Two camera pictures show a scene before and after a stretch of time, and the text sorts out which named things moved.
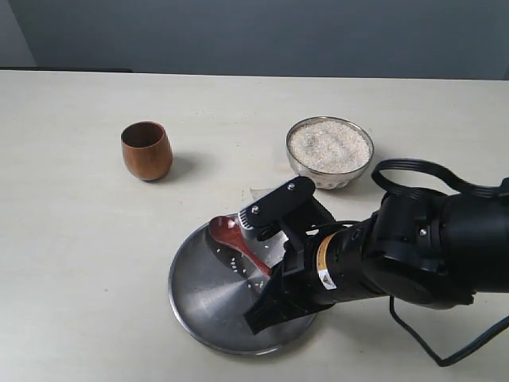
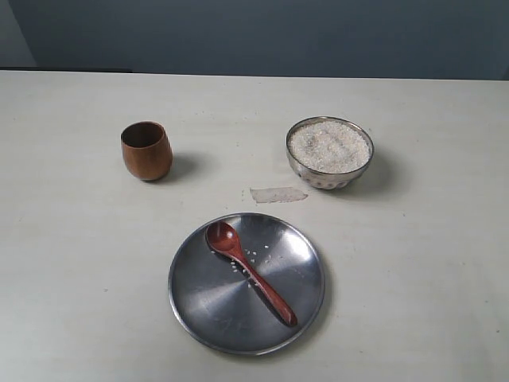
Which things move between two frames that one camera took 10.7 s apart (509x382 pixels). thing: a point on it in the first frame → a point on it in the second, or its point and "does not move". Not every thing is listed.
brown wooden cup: (147, 150) does not move
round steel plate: (211, 289) does not move
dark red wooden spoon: (227, 229) → (223, 239)
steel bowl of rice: (333, 151) does not move
